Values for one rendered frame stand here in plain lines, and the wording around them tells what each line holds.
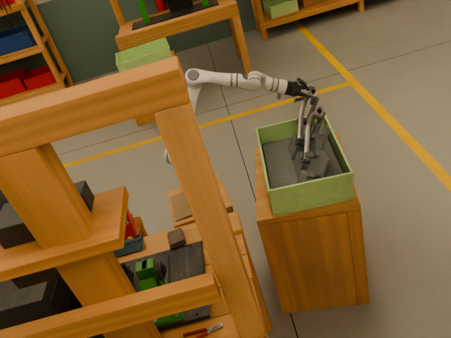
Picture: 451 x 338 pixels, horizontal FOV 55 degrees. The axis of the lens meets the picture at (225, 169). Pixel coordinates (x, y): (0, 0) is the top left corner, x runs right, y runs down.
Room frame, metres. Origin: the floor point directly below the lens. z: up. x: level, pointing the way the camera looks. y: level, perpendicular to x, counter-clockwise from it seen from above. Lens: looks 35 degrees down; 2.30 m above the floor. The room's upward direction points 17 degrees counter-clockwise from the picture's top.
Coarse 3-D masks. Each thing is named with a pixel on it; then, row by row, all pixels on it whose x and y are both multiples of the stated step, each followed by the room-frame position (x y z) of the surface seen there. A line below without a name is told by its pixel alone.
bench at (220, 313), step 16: (240, 240) 1.46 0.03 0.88; (208, 256) 1.43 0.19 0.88; (208, 272) 1.33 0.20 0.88; (256, 288) 1.56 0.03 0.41; (224, 304) 1.14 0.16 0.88; (208, 320) 1.09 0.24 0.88; (224, 320) 1.07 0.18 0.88; (176, 336) 1.07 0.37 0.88; (192, 336) 1.04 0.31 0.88; (208, 336) 1.02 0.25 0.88; (224, 336) 1.00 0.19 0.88
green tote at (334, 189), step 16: (256, 128) 2.25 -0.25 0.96; (272, 128) 2.23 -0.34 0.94; (288, 128) 2.22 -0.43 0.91; (320, 128) 2.20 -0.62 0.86; (336, 144) 1.87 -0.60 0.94; (336, 176) 1.60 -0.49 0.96; (272, 192) 1.64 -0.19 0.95; (288, 192) 1.64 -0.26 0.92; (304, 192) 1.63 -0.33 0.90; (320, 192) 1.62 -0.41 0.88; (336, 192) 1.61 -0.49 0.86; (352, 192) 1.60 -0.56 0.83; (272, 208) 1.65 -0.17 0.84; (288, 208) 1.64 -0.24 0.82; (304, 208) 1.63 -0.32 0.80
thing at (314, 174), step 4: (308, 152) 1.78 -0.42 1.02; (312, 152) 1.78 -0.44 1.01; (316, 152) 1.75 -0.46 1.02; (308, 156) 1.76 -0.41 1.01; (312, 156) 1.76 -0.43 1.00; (316, 156) 1.75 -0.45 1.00; (308, 172) 1.69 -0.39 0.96; (312, 172) 1.70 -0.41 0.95; (316, 172) 1.67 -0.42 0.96; (320, 172) 1.67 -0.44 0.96; (308, 176) 1.68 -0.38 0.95; (312, 176) 1.68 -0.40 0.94; (316, 176) 1.67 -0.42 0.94
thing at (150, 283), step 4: (140, 280) 1.14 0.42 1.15; (144, 280) 1.13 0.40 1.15; (148, 280) 1.13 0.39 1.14; (152, 280) 1.13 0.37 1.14; (164, 280) 1.26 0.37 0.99; (140, 284) 1.13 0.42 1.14; (144, 284) 1.12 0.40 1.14; (148, 284) 1.12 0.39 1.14; (152, 284) 1.12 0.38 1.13; (164, 284) 1.24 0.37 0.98; (140, 288) 1.12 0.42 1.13; (144, 288) 1.11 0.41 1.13; (148, 288) 1.11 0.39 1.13
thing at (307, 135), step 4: (316, 108) 1.89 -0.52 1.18; (320, 108) 1.89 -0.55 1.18; (316, 112) 1.87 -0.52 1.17; (320, 112) 1.89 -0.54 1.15; (312, 116) 1.92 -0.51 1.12; (316, 116) 1.90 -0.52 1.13; (320, 116) 1.86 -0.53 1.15; (308, 120) 1.95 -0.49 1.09; (312, 120) 1.94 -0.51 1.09; (308, 124) 1.94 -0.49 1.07; (312, 124) 1.95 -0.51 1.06; (308, 128) 1.93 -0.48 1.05; (308, 132) 1.92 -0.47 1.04; (308, 136) 1.90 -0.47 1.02; (308, 140) 1.89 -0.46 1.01; (308, 144) 1.87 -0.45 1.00; (304, 148) 1.87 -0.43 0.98; (308, 148) 1.86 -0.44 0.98; (304, 152) 1.85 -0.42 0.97; (304, 156) 1.83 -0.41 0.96
